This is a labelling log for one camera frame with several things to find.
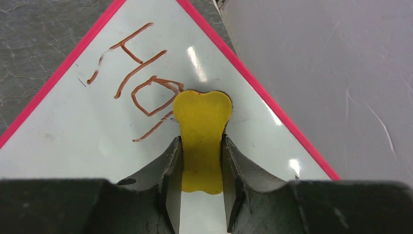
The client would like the yellow bone shaped eraser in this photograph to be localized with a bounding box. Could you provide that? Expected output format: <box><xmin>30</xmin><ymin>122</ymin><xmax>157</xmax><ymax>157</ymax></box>
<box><xmin>173</xmin><ymin>90</ymin><xmax>232</xmax><ymax>195</ymax></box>

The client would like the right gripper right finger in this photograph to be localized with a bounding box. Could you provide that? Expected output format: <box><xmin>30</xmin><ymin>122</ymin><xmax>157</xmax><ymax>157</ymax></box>
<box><xmin>221</xmin><ymin>134</ymin><xmax>287</xmax><ymax>234</ymax></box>

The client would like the pink framed whiteboard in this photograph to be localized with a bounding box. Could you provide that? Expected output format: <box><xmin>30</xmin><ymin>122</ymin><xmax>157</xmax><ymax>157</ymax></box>
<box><xmin>0</xmin><ymin>0</ymin><xmax>338</xmax><ymax>234</ymax></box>

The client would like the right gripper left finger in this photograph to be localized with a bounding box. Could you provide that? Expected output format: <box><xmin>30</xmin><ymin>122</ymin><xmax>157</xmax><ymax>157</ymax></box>
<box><xmin>117</xmin><ymin>136</ymin><xmax>183</xmax><ymax>234</ymax></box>

